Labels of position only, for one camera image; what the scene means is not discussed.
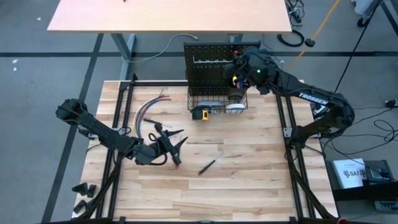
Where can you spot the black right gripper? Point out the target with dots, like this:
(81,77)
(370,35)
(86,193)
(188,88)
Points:
(258,67)

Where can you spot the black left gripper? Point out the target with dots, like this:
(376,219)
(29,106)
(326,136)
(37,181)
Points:
(163,147)

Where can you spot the yellow black Stanley tape measure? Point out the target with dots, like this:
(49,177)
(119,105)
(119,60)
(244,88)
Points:
(200,114)

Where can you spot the white tape roll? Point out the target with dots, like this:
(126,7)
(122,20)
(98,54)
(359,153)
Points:
(234,108)

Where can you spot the grey utility knife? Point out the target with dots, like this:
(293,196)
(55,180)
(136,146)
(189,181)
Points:
(211,103)

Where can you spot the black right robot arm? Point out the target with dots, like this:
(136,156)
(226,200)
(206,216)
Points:
(311,95)

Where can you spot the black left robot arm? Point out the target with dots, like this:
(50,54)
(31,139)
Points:
(102,133)

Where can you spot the grey table leg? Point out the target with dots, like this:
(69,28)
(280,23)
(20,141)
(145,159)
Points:
(124,53)
(236,38)

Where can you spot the small black red screwdriver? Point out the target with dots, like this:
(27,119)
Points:
(149,120)

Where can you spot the black plastic pegboard bin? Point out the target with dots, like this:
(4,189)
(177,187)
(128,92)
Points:
(237,95)

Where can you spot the black metal pegboard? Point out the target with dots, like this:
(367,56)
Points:
(208,77)

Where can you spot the light wooden table top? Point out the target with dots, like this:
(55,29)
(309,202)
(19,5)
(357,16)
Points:
(171,15)

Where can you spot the small black wedge block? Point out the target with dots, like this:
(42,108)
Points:
(80,189)
(80,207)
(91,191)

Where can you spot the white power strip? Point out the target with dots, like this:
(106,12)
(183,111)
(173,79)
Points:
(318,109)

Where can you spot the black chair caster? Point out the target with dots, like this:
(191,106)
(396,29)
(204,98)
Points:
(362,22)

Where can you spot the white rounded object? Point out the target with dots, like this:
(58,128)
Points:
(363,6)

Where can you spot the white labelled box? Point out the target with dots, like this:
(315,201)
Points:
(348,172)

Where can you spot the black plug adapter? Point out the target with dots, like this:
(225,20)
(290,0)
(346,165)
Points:
(391,103)

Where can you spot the black side cart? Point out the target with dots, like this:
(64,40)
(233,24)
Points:
(357,194)

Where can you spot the black electronic device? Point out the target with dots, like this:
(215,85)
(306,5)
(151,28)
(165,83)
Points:
(377,174)

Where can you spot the small red object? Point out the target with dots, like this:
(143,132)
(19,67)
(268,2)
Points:
(343,221)

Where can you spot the grey box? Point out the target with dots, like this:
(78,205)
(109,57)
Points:
(387,207)

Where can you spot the metal hook rail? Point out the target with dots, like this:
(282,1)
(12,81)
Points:
(211,61)

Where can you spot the silver metal bracket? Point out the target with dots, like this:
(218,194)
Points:
(287,132)

